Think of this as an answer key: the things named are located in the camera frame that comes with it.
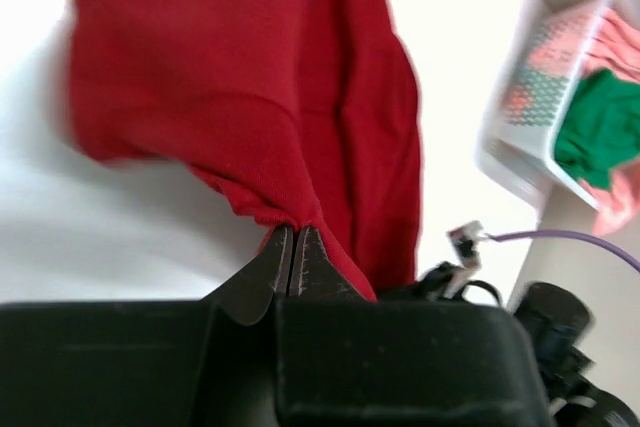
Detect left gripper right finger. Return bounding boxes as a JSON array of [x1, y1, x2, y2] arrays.
[[287, 226, 364, 301]]

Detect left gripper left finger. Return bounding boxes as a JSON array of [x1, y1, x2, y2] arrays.
[[202, 225, 294, 325]]

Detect red t shirt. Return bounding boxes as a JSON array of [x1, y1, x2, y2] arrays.
[[67, 0, 421, 298]]

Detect white plastic basket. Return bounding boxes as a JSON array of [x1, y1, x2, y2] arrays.
[[476, 0, 639, 209]]

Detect green t shirt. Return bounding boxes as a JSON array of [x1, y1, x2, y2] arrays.
[[554, 69, 639, 190]]

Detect pink t shirt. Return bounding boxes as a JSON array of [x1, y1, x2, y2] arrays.
[[577, 9, 639, 235]]

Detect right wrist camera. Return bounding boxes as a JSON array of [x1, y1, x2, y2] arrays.
[[447, 220, 488, 270]]

